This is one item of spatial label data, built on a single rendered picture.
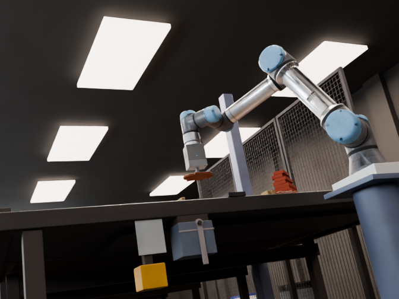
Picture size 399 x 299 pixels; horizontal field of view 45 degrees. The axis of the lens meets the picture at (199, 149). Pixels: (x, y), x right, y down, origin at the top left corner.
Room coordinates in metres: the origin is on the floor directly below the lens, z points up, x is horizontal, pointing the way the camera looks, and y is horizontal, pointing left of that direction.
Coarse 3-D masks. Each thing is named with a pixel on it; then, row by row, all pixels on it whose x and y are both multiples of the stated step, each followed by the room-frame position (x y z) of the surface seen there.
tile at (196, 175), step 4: (196, 172) 1.98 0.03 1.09; (200, 172) 1.99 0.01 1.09; (204, 172) 2.00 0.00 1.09; (208, 172) 2.00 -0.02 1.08; (184, 176) 2.01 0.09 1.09; (188, 176) 2.00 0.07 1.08; (192, 176) 2.01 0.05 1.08; (196, 176) 2.02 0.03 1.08; (200, 176) 2.04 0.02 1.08; (204, 176) 2.05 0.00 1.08; (208, 176) 2.06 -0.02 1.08; (212, 176) 2.07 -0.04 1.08; (188, 180) 2.07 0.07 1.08; (192, 180) 2.08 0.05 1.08
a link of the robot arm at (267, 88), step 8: (264, 80) 1.93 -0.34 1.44; (272, 80) 1.90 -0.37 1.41; (256, 88) 1.95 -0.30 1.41; (264, 88) 1.93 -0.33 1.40; (272, 88) 1.93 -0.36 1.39; (280, 88) 1.92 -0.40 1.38; (248, 96) 1.97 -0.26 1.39; (256, 96) 1.96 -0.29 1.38; (264, 96) 1.96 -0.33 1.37; (232, 104) 2.03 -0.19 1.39; (240, 104) 2.00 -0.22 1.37; (248, 104) 1.99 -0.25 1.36; (256, 104) 1.99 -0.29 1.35; (224, 112) 2.05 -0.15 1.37; (232, 112) 2.02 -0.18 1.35; (240, 112) 2.02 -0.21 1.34; (248, 112) 2.03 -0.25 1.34; (224, 120) 2.05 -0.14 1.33; (232, 120) 2.05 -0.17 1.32; (216, 128) 2.06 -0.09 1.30; (224, 128) 2.09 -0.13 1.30
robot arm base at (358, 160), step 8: (352, 152) 1.77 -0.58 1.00; (360, 152) 1.75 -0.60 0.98; (368, 152) 1.74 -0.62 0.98; (376, 152) 1.75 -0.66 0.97; (352, 160) 1.78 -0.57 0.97; (360, 160) 1.75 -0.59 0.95; (368, 160) 1.73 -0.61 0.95; (376, 160) 1.73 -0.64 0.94; (384, 160) 1.74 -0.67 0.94; (352, 168) 1.77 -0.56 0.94; (360, 168) 1.74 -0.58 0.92
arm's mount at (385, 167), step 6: (396, 162) 1.68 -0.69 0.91; (366, 168) 1.67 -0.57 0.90; (372, 168) 1.64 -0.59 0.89; (378, 168) 1.64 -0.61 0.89; (384, 168) 1.65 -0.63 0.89; (390, 168) 1.66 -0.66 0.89; (396, 168) 1.68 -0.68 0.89; (354, 174) 1.72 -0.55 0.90; (360, 174) 1.70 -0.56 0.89; (366, 174) 1.67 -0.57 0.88; (342, 180) 1.78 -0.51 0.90; (348, 180) 1.76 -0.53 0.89; (354, 180) 1.73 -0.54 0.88; (336, 186) 1.82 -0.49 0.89; (342, 186) 1.79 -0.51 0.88
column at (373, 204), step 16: (368, 176) 1.63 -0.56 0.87; (384, 176) 1.64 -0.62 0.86; (336, 192) 1.79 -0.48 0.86; (352, 192) 1.80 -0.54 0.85; (368, 192) 1.73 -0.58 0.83; (384, 192) 1.71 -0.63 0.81; (368, 208) 1.74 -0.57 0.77; (384, 208) 1.71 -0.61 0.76; (368, 224) 1.75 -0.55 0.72; (384, 224) 1.72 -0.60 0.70; (368, 240) 1.78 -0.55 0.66; (384, 240) 1.72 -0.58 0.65; (384, 256) 1.73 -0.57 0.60; (384, 272) 1.75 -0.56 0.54; (384, 288) 1.76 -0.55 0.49
